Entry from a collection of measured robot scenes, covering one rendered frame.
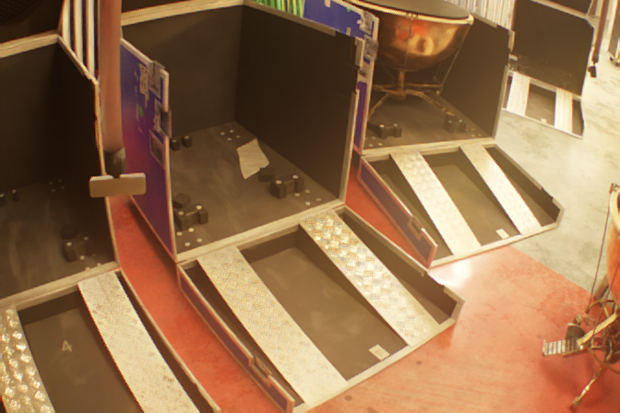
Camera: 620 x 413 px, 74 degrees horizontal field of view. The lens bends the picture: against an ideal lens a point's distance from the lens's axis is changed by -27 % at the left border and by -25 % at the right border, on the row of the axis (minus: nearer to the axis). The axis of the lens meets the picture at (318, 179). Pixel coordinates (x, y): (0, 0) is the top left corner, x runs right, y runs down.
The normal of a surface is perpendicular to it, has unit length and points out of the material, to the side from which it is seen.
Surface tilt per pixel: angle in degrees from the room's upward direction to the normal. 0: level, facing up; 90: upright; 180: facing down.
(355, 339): 1
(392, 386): 0
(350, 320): 1
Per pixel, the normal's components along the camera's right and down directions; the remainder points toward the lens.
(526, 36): -0.42, 0.44
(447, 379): 0.09, -0.85
